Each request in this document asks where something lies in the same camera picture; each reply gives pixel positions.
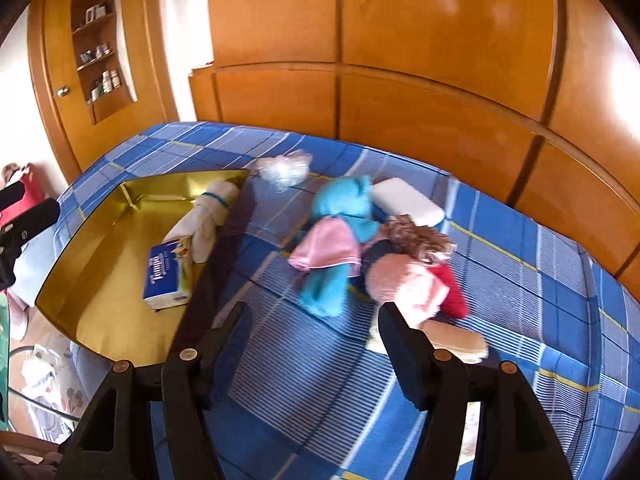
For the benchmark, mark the gold tray box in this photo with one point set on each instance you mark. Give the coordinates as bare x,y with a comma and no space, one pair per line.
94,292

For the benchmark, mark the pink towel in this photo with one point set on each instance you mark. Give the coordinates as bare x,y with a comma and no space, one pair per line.
392,276

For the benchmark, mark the cream cloth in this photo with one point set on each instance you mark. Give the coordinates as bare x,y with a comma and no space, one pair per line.
468,346

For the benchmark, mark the white soap bar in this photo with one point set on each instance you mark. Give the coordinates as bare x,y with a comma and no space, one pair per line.
396,196

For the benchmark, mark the white knit gloves pair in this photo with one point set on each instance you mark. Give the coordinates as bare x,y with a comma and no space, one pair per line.
209,212

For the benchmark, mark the teal plush toy pink skirt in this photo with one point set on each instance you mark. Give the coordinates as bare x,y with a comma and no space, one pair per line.
329,254

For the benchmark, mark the brown striped scrunchie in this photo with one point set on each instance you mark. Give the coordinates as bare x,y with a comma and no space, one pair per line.
422,243

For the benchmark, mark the wooden wall shelf niche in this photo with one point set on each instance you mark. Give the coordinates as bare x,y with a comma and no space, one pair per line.
102,57

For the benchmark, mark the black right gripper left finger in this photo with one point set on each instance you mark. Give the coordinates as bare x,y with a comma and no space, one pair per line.
114,438

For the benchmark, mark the wooden headboard cabinet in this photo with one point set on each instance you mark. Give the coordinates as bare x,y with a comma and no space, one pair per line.
533,102

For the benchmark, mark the blue Tempo tissue pack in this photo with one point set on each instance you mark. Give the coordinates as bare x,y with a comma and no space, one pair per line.
169,275

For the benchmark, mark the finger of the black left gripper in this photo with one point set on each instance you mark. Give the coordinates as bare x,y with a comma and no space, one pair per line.
11,194
27,226

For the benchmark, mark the red knit sock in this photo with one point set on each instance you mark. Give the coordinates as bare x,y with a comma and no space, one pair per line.
454,304

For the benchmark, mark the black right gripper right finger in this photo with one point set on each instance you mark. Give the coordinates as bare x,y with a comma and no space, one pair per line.
515,439

